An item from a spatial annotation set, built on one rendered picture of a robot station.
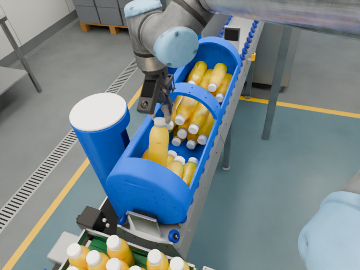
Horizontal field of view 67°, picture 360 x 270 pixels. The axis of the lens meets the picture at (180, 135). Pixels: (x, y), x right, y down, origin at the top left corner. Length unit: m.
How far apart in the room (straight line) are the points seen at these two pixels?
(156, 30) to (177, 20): 0.05
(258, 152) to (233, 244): 0.86
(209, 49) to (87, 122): 0.70
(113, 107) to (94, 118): 0.10
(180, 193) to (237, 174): 1.51
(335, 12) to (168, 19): 0.38
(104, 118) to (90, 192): 1.17
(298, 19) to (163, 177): 0.59
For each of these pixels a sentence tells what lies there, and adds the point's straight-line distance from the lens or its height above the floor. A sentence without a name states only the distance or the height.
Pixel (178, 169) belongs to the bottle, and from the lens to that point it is 0.93.
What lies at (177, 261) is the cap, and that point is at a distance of 0.84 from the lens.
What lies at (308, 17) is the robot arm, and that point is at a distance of 0.33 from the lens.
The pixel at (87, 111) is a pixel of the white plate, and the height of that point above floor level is 1.04.
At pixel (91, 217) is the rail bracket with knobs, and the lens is 1.05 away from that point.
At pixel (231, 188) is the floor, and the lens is 2.23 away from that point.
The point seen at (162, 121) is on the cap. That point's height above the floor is 1.28.
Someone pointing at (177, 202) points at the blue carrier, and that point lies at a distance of 0.83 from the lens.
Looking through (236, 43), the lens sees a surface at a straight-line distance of 1.92.
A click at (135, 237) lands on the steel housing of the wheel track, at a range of 1.07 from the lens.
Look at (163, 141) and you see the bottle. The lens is 0.88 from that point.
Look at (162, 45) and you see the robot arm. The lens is 0.58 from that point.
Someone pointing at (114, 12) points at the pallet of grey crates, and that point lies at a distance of 4.48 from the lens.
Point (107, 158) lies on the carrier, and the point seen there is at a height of 0.84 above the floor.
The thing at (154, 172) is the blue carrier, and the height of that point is 1.23.
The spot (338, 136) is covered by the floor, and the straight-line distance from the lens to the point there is 2.82.
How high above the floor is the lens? 1.87
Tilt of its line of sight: 46 degrees down
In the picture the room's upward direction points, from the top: 7 degrees counter-clockwise
